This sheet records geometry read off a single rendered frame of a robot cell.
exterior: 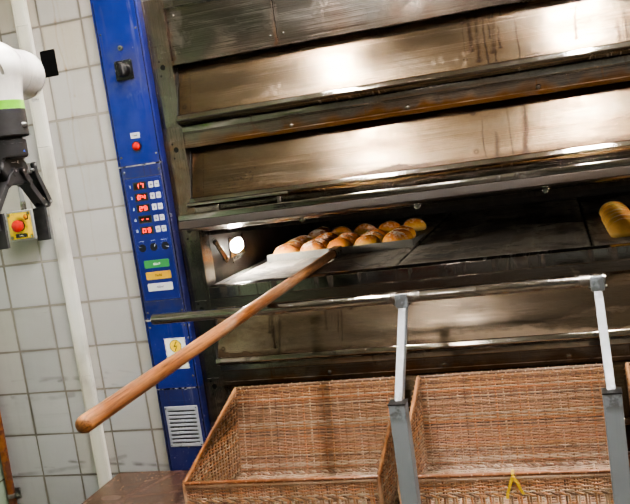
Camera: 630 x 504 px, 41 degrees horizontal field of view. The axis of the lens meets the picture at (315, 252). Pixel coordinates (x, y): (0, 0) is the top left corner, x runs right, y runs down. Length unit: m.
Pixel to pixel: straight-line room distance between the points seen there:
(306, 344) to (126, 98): 0.96
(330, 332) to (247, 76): 0.83
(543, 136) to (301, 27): 0.78
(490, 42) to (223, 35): 0.81
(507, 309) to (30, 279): 1.60
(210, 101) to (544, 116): 1.00
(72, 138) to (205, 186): 0.49
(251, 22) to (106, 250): 0.89
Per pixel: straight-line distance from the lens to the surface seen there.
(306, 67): 2.58
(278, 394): 2.69
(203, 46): 2.70
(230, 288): 2.70
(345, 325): 2.62
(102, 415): 1.44
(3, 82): 1.79
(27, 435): 3.23
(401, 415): 2.01
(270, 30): 2.63
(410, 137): 2.51
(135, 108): 2.75
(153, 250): 2.76
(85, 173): 2.88
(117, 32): 2.78
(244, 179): 2.63
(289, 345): 2.67
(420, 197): 2.35
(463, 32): 2.51
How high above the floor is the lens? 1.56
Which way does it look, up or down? 7 degrees down
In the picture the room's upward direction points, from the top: 8 degrees counter-clockwise
